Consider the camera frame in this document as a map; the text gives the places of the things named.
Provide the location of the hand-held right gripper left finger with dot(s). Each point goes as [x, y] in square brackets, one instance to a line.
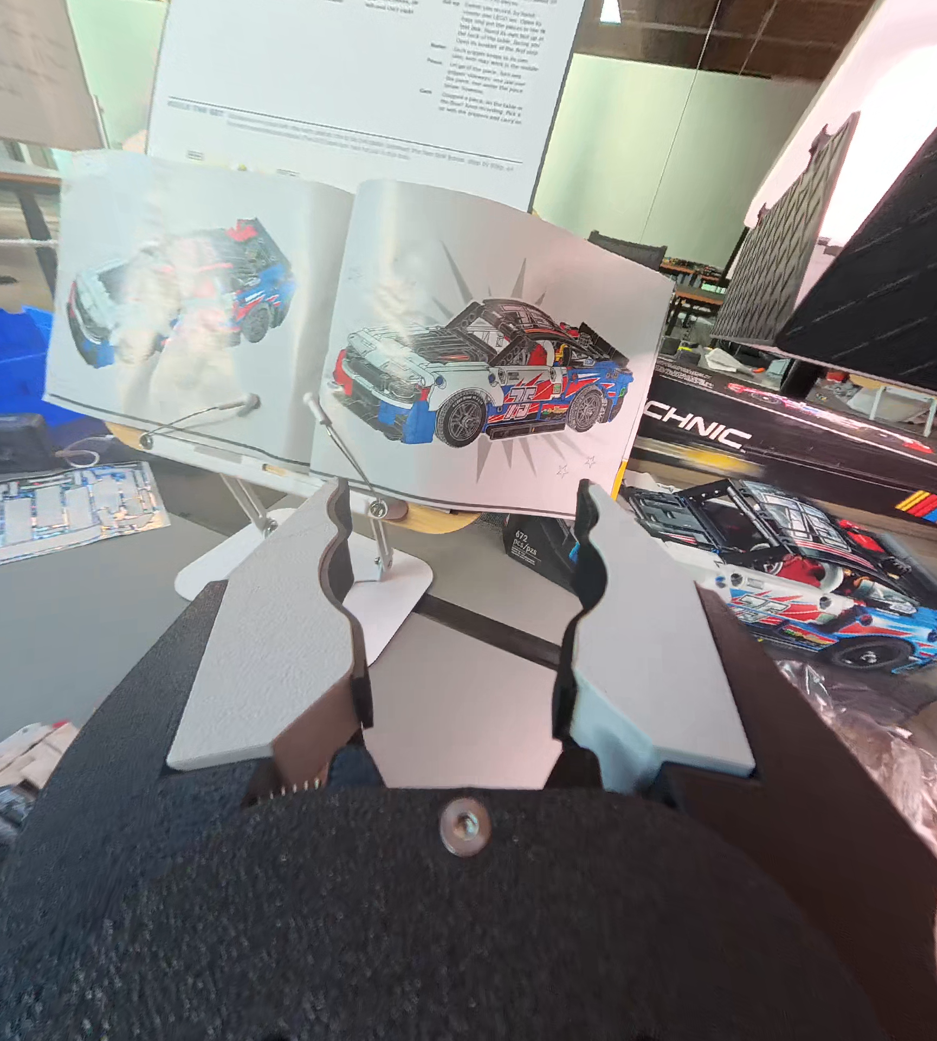
[273, 651]

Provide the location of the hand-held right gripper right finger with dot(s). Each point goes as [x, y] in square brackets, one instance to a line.
[655, 651]

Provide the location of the grey desk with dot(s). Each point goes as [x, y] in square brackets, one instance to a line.
[70, 634]

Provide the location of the white book stand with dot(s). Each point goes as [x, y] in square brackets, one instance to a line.
[387, 602]

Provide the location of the black toy car box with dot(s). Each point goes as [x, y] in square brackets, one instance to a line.
[801, 488]

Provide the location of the crumpled clear plastic bags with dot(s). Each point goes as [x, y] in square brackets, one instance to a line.
[883, 772]

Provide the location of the holographic sticker sheet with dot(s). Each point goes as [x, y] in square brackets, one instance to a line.
[45, 512]

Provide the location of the open instruction booklet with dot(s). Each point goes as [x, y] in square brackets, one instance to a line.
[403, 244]

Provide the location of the white printed paper sheet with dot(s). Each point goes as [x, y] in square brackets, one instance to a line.
[314, 65]

